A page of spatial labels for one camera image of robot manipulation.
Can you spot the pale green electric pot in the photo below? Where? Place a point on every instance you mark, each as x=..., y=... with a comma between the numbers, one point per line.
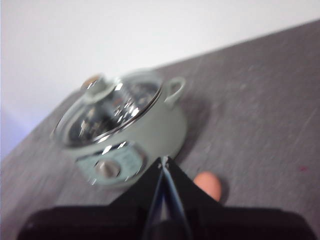
x=160, y=127

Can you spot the glass lid with green knob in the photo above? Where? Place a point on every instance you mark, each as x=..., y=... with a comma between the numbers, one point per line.
x=96, y=87

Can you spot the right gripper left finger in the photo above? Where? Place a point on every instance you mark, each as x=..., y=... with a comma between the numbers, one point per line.
x=105, y=220

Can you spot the light brown egg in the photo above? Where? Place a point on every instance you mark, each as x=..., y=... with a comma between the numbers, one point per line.
x=208, y=183

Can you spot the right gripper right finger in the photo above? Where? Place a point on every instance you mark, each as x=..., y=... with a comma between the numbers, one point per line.
x=225, y=222

